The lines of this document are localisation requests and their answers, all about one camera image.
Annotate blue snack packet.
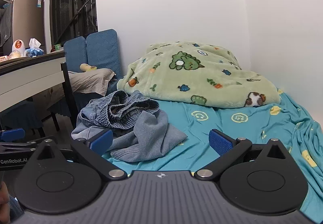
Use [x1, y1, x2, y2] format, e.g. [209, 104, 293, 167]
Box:
[25, 48, 45, 57]

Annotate white egg-shaped container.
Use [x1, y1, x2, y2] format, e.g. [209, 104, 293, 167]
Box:
[11, 40, 26, 56]

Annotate silver refrigerator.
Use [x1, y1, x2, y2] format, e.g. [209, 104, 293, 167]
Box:
[2, 0, 46, 56]

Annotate person's left hand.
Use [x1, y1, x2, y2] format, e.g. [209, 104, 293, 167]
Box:
[0, 182, 10, 224]

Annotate person's blue denim clothing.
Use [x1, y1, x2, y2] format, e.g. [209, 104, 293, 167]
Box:
[9, 195, 25, 223]

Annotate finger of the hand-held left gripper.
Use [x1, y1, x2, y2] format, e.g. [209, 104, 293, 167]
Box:
[0, 128, 38, 152]

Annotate dark hanging cloth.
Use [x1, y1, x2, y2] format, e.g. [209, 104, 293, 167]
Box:
[0, 2, 14, 47]

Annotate yellow plush toy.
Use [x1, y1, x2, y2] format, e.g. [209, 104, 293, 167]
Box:
[80, 63, 98, 72]

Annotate blue denim jeans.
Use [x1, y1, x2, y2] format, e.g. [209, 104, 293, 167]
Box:
[71, 90, 188, 163]

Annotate beige pillow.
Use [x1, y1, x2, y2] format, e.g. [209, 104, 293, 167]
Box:
[68, 68, 115, 96]

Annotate teal printed bedsheet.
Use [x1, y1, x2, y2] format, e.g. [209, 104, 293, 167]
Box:
[102, 85, 323, 224]

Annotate green dinosaur print blanket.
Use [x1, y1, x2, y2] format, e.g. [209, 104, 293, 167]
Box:
[116, 41, 281, 108]

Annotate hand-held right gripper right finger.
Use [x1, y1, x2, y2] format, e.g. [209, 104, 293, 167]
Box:
[194, 129, 298, 180]

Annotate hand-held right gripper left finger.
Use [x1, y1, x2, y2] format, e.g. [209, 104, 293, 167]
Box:
[24, 129, 128, 180]

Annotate white table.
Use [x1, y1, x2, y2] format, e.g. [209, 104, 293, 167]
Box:
[0, 51, 66, 114]

